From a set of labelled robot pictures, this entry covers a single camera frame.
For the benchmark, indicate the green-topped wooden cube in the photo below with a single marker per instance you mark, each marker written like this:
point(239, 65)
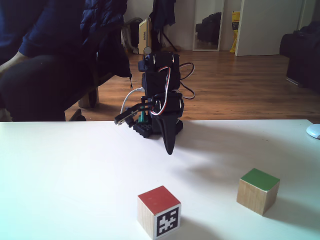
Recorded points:
point(252, 197)

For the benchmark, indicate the red-topped wooden marker cube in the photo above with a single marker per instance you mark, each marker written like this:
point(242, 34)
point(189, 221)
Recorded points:
point(147, 217)

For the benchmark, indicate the green clamp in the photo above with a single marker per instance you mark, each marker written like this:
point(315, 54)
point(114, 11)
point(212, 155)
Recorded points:
point(143, 116)

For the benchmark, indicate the cream heater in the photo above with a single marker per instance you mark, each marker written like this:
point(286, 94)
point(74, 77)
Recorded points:
point(144, 35)

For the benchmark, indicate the dark clothes on stand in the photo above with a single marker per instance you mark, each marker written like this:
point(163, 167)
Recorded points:
point(163, 12)

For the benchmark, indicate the yellow bag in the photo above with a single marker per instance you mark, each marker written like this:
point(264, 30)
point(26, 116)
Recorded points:
point(235, 30)

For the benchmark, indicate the dark blue puffer jacket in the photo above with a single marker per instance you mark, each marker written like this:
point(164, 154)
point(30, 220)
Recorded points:
point(105, 30)

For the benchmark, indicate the white door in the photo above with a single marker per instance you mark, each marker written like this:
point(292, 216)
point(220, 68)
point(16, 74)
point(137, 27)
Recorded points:
point(267, 27)

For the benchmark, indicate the person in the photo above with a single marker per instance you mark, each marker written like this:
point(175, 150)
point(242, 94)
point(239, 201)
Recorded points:
point(37, 82)

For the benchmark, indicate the black sofa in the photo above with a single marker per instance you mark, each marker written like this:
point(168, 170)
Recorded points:
point(302, 57)

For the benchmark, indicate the white computer mouse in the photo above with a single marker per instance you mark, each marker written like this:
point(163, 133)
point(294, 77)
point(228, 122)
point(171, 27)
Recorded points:
point(314, 131)

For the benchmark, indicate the small gripper camera board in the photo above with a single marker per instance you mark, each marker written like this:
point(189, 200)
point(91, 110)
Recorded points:
point(125, 116)

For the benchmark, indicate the pale metal frame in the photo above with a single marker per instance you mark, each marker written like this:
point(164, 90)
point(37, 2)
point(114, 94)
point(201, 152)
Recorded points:
point(130, 37)

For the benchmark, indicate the tall wall mirror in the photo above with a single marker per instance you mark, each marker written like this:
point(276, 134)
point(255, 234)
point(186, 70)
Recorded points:
point(208, 27)

